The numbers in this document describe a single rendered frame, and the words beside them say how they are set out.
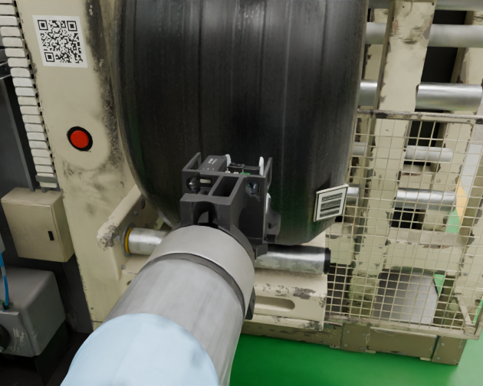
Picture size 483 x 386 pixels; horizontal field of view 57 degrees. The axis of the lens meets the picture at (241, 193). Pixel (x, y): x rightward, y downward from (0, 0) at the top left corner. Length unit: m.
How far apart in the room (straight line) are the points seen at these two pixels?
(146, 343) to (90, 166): 0.63
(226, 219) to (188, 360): 0.12
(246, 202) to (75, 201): 0.55
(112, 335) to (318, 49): 0.35
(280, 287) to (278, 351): 1.06
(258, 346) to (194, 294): 1.56
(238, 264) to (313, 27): 0.28
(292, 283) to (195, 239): 0.47
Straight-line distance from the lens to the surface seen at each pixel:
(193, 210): 0.32
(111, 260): 0.77
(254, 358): 1.76
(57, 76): 0.79
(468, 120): 1.17
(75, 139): 0.81
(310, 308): 0.75
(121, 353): 0.21
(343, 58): 0.50
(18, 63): 0.83
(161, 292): 0.24
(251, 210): 0.37
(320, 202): 0.55
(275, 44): 0.48
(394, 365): 1.83
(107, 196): 0.84
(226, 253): 0.29
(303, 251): 0.73
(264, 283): 0.75
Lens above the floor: 1.36
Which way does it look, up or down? 30 degrees down
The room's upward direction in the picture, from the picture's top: straight up
